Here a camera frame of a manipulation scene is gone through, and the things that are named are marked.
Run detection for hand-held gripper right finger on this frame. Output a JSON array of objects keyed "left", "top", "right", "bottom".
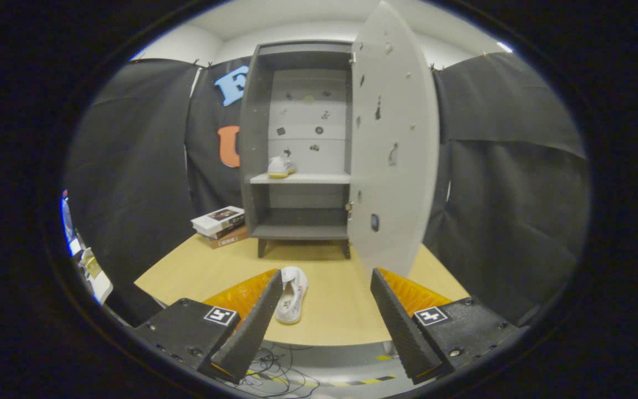
[{"left": 370, "top": 268, "right": 520, "bottom": 386}]

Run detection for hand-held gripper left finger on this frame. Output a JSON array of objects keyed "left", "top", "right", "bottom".
[{"left": 133, "top": 269, "right": 284, "bottom": 385}]

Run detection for white shoe with red marks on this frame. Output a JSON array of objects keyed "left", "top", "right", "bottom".
[{"left": 274, "top": 266, "right": 309, "bottom": 325}]

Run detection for white shoe with yellow sole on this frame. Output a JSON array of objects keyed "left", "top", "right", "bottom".
[{"left": 267, "top": 155, "right": 298, "bottom": 180}]

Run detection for grey shoe cabinet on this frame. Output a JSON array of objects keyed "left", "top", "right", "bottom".
[{"left": 239, "top": 40, "right": 354, "bottom": 259}]

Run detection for yellow and black floor tape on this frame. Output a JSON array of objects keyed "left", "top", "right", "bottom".
[{"left": 246, "top": 368, "right": 398, "bottom": 388}]

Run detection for brown cover book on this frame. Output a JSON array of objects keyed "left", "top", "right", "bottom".
[{"left": 204, "top": 226, "right": 249, "bottom": 249}]

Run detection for thin grey book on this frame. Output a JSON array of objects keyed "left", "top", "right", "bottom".
[{"left": 195, "top": 219, "right": 246, "bottom": 241}]

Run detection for white box with yellow label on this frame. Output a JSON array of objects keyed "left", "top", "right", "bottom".
[{"left": 78, "top": 248, "right": 114, "bottom": 305}]

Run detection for black backdrop cloth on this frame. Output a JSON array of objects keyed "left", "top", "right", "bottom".
[{"left": 64, "top": 52, "right": 592, "bottom": 329}]

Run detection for blue printed board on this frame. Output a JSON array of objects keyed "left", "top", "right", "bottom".
[{"left": 61, "top": 190, "right": 78, "bottom": 257}]

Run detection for black floor cables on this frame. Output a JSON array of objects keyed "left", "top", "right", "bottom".
[{"left": 235, "top": 342, "right": 323, "bottom": 398}]

